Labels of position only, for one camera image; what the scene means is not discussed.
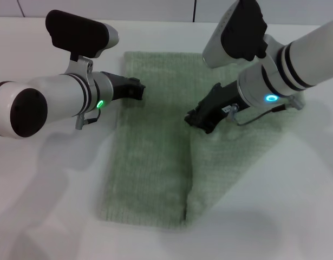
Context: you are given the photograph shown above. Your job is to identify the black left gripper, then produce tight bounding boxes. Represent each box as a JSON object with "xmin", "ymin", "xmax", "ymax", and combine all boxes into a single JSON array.
[{"xmin": 101, "ymin": 71, "xmax": 147, "ymax": 101}]

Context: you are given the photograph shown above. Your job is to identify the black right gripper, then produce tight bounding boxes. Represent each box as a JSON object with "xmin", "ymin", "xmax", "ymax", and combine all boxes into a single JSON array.
[{"xmin": 184, "ymin": 80, "xmax": 250, "ymax": 135}]

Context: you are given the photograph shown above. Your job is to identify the green ribbed terry towel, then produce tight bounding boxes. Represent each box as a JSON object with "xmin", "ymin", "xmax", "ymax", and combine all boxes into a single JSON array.
[{"xmin": 97, "ymin": 51, "xmax": 308, "ymax": 227}]

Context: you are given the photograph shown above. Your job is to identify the right arm cable with plug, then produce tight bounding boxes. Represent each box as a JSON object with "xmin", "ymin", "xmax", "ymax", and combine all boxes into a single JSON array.
[{"xmin": 228, "ymin": 96, "xmax": 305, "ymax": 127}]

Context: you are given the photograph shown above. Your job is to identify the arm cable with plug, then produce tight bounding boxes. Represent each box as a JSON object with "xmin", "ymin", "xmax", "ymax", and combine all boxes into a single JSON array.
[
  {"xmin": 75, "ymin": 108, "xmax": 103, "ymax": 131},
  {"xmin": 228, "ymin": 96, "xmax": 305, "ymax": 127}
]

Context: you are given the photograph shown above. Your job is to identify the silver left camera bracket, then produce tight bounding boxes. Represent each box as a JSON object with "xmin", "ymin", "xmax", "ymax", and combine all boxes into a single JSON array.
[{"xmin": 67, "ymin": 55, "xmax": 95, "ymax": 81}]

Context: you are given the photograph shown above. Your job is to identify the silver camera bracket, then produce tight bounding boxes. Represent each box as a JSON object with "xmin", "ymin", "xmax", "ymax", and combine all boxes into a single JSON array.
[
  {"xmin": 67, "ymin": 55, "xmax": 95, "ymax": 81},
  {"xmin": 259, "ymin": 34, "xmax": 281, "ymax": 72}
]

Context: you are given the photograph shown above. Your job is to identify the left arm cable with plug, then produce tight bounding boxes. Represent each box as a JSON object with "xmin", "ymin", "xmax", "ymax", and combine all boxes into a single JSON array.
[{"xmin": 75, "ymin": 108, "xmax": 103, "ymax": 131}]

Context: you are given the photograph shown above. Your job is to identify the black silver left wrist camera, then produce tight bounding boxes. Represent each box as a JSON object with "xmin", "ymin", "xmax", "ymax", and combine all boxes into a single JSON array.
[{"xmin": 45, "ymin": 10, "xmax": 121, "ymax": 59}]

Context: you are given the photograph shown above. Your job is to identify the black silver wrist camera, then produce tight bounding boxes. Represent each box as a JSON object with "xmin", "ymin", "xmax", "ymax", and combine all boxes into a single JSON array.
[
  {"xmin": 203, "ymin": 0, "xmax": 269, "ymax": 69},
  {"xmin": 45, "ymin": 10, "xmax": 121, "ymax": 59}
]

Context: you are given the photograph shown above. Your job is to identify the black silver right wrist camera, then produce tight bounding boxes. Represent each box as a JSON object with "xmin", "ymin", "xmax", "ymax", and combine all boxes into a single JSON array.
[{"xmin": 203, "ymin": 0, "xmax": 269, "ymax": 69}]

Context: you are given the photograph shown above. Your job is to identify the silver right camera bracket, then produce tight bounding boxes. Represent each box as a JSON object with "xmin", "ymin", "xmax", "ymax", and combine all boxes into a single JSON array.
[{"xmin": 259, "ymin": 34, "xmax": 281, "ymax": 72}]

